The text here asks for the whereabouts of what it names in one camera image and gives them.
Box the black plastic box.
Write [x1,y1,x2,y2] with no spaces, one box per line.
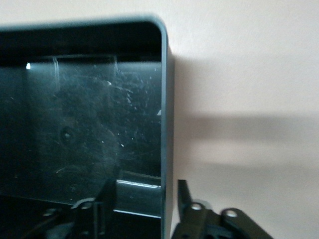
[0,14,175,239]

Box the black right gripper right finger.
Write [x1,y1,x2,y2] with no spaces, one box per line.
[171,179,275,239]

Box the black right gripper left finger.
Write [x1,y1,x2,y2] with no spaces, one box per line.
[42,178,118,239]

